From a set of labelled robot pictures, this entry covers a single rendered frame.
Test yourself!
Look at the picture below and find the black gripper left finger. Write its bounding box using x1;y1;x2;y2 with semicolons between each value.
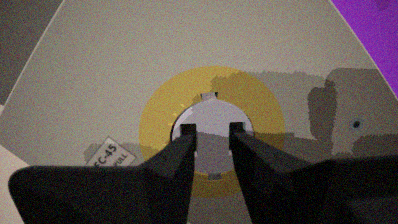
8;131;195;224

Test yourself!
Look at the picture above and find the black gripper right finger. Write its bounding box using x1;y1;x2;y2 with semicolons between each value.
231;130;398;224

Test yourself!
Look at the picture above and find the white cylinder with two dark slots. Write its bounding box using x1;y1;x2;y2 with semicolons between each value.
172;92;253;174

